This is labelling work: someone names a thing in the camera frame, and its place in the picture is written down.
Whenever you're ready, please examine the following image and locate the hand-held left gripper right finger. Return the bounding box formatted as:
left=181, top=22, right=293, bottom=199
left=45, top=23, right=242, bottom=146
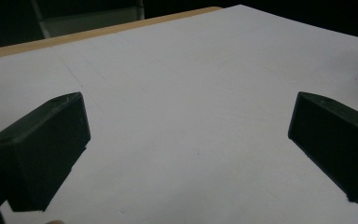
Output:
left=288, top=91, right=358, bottom=204

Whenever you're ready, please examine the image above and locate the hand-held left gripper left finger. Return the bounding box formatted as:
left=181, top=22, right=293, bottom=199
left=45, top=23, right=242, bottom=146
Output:
left=0, top=91, right=91, bottom=213

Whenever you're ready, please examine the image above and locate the wooden table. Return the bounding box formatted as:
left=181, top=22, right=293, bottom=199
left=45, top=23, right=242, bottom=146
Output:
left=0, top=7, right=223, bottom=62

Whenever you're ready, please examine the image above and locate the white-framed desk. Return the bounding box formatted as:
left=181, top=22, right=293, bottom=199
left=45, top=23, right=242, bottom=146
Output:
left=30, top=0, right=145, bottom=40

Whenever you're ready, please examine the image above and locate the white board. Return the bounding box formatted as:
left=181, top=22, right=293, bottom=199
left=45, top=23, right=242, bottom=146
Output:
left=0, top=4, right=358, bottom=224

